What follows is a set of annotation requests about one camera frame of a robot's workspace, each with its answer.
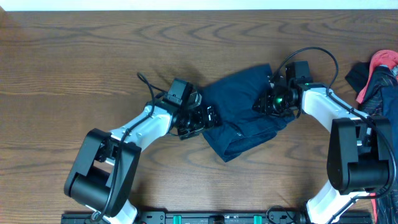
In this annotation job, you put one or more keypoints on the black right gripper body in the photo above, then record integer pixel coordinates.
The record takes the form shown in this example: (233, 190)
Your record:
(276, 106)

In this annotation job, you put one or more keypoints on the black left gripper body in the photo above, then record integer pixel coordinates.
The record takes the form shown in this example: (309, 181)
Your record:
(191, 123)

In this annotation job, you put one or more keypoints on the dark navy blue shorts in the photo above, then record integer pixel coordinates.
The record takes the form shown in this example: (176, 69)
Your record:
(241, 127)

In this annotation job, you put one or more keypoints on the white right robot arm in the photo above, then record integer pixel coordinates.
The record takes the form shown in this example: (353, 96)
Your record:
(360, 161)

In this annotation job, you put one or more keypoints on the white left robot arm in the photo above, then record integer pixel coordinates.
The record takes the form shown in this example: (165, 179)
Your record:
(102, 174)

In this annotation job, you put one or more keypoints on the black patterned garment in pile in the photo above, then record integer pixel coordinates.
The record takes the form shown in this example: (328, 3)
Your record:
(357, 78)

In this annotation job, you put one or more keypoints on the blue garment in pile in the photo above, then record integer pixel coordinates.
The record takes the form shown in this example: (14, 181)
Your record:
(389, 103)

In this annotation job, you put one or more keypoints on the red cloth in pile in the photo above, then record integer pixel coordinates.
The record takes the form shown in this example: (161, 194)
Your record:
(381, 61)

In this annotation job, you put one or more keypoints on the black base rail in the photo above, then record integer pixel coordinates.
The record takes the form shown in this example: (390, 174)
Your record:
(274, 216)

